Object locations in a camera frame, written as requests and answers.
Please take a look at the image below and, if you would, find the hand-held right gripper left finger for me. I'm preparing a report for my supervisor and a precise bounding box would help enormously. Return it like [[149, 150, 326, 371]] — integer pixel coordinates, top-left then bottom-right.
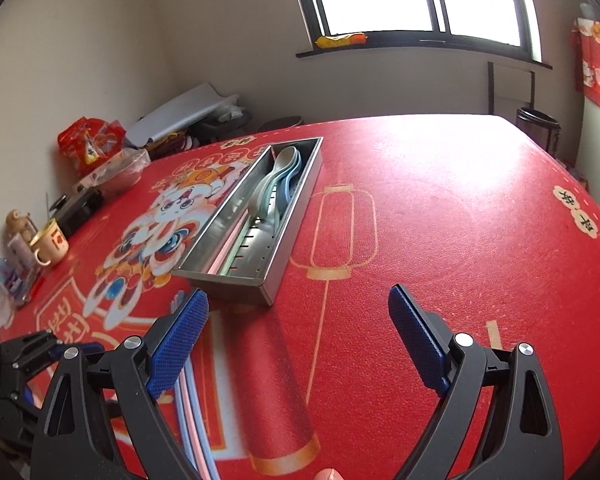
[[30, 287, 210, 480]]

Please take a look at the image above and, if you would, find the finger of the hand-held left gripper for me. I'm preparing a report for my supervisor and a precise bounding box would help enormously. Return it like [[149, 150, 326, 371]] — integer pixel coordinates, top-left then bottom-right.
[[0, 342, 106, 441], [0, 330, 64, 369]]

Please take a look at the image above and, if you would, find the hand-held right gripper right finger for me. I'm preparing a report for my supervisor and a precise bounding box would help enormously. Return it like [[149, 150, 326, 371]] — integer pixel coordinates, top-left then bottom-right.
[[388, 284, 566, 480]]

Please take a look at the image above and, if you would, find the green chopstick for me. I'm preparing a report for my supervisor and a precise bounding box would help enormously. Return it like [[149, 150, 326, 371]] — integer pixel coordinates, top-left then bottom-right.
[[218, 222, 257, 276]]

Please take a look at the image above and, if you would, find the metal utensil tray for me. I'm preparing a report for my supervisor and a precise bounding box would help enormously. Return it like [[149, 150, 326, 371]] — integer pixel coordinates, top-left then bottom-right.
[[171, 136, 325, 307]]

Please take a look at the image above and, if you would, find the blue spoon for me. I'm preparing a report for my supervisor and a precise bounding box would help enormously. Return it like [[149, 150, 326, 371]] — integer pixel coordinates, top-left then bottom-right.
[[278, 152, 305, 203]]

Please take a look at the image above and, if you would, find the small blue bottle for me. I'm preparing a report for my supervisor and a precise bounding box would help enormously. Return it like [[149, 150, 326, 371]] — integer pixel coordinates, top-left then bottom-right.
[[0, 249, 17, 307]]

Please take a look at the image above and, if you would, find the beige mug with gold rim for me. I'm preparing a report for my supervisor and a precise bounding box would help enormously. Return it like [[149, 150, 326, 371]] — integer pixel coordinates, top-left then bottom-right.
[[28, 218, 70, 267]]

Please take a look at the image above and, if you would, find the small wooden figurine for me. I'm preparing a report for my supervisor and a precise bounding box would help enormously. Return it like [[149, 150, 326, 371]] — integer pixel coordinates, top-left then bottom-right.
[[6, 208, 37, 242]]

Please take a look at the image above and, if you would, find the red printed table mat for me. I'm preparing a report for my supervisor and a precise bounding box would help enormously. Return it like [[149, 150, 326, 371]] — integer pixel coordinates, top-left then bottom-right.
[[0, 112, 600, 480]]

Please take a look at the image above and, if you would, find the black device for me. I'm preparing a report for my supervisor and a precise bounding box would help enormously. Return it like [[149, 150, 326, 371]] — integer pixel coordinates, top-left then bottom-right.
[[54, 187, 104, 237]]

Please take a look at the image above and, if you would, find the clear plastic box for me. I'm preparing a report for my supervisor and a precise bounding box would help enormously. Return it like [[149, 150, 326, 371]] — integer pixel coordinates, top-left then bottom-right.
[[79, 148, 152, 202]]

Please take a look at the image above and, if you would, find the red snack bag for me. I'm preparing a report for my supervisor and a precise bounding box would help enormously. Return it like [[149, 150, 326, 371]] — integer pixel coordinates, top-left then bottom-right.
[[57, 117, 127, 172]]

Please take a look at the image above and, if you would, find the black round stool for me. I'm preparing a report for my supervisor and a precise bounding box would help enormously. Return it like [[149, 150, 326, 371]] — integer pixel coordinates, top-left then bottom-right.
[[257, 115, 304, 135], [194, 106, 254, 147]]

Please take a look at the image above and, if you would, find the grey flat board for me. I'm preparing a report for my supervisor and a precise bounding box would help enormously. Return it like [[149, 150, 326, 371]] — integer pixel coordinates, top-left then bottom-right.
[[125, 83, 241, 146]]

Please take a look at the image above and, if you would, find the white plastic bag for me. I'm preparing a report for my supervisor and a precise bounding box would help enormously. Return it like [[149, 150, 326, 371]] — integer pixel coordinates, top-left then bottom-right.
[[214, 96, 246, 123]]

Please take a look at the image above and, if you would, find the black trash bin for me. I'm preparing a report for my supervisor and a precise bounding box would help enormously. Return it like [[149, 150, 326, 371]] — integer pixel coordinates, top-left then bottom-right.
[[516, 107, 562, 155]]

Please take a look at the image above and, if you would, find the dark windowsill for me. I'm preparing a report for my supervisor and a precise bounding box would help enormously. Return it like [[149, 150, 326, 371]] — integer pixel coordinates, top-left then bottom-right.
[[295, 35, 554, 70]]

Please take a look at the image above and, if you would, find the yellow orange packet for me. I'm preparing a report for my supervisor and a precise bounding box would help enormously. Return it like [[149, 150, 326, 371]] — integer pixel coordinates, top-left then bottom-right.
[[315, 33, 369, 50]]

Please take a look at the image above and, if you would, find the dark chair frame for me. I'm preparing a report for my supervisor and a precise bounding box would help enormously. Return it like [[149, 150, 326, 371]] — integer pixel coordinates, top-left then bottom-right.
[[487, 61, 537, 117]]

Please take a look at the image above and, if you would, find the red wall hanging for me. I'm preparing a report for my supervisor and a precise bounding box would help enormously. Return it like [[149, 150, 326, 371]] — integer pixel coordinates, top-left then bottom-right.
[[572, 18, 600, 120]]

